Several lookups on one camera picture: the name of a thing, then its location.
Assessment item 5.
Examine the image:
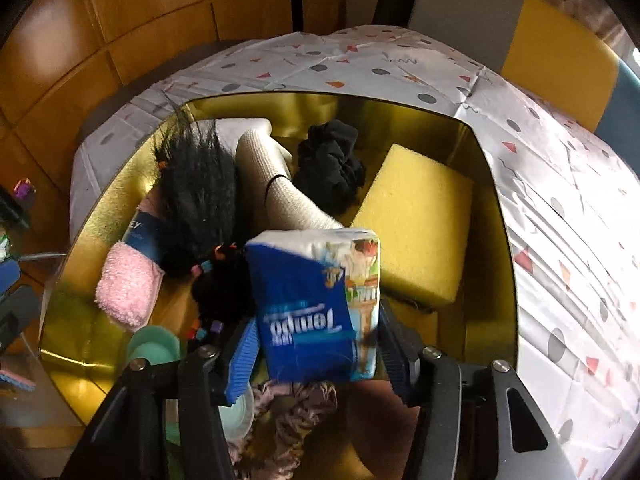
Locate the brown makeup sponge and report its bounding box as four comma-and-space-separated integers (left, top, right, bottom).
304, 383, 421, 480

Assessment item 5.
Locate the green silicone travel bottle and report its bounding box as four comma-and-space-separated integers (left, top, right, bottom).
127, 319, 254, 443

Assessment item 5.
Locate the blue tissue pack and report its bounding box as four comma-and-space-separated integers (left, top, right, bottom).
245, 228, 381, 384

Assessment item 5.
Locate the pink fluffy sock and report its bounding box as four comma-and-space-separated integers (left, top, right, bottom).
94, 194, 166, 334

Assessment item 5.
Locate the yellow sponge block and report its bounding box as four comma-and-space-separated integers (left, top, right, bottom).
352, 144, 474, 310

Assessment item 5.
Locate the beige bandage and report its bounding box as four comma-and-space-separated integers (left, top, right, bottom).
234, 129, 343, 232

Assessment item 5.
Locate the black scrunchie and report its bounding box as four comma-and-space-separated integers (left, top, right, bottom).
293, 120, 366, 216

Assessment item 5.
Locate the white sponge block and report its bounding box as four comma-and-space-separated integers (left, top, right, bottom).
191, 118, 272, 157

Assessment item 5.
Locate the patterned white tablecloth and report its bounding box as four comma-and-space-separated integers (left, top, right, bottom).
70, 26, 639, 479

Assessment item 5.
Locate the grey yellow blue sofa backrest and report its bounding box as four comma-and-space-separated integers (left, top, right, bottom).
409, 0, 639, 169

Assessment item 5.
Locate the wooden wall cabinet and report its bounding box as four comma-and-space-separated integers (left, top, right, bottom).
1, 0, 344, 250

